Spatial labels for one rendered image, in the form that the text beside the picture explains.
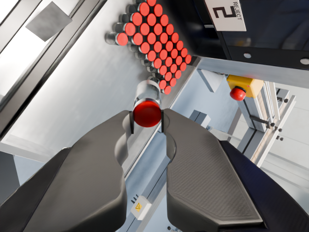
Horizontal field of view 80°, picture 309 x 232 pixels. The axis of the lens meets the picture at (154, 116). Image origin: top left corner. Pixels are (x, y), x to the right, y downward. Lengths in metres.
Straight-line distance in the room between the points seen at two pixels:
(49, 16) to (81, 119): 0.18
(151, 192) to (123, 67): 1.09
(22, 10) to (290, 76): 0.47
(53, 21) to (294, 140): 2.90
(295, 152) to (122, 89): 2.73
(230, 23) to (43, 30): 0.31
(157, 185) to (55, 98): 1.10
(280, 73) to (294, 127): 2.55
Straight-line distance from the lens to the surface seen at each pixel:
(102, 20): 0.38
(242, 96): 0.55
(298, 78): 0.46
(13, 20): 0.33
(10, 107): 0.34
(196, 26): 0.55
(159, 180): 1.36
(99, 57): 0.38
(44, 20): 0.32
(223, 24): 0.41
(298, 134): 2.99
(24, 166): 1.45
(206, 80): 0.64
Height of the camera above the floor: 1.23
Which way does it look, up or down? 44 degrees down
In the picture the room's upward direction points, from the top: 117 degrees clockwise
